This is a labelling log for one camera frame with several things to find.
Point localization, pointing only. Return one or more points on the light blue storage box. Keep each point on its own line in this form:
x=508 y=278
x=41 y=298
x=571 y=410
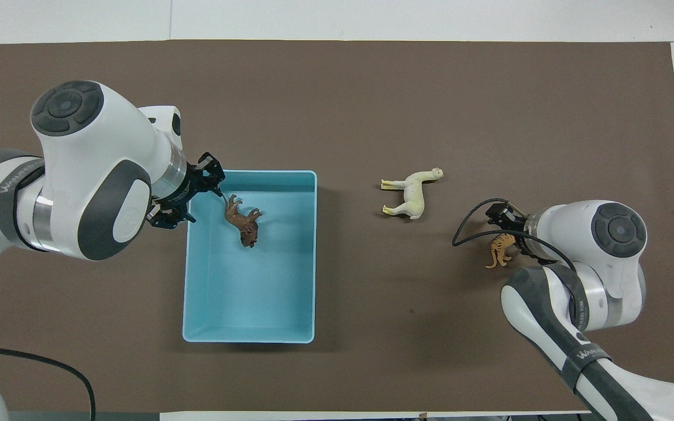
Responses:
x=255 y=292

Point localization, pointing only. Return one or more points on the orange striped tiger toy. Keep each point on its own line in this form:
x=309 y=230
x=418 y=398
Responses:
x=501 y=248

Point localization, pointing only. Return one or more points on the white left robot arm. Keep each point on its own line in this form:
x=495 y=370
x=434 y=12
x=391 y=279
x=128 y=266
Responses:
x=97 y=152

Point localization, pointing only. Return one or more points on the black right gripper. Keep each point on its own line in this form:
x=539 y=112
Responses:
x=525 y=231

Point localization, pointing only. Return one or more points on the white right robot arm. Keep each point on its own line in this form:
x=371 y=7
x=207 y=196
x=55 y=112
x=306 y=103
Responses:
x=623 y=231

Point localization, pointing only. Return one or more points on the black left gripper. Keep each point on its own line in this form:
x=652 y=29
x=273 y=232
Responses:
x=184 y=187

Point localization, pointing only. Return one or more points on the cream horse toy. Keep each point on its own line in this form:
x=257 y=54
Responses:
x=414 y=196

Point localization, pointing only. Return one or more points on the brown lion toy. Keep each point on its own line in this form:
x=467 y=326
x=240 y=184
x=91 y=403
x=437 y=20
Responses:
x=244 y=225

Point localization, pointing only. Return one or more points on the brown table mat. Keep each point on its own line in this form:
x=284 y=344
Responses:
x=372 y=88

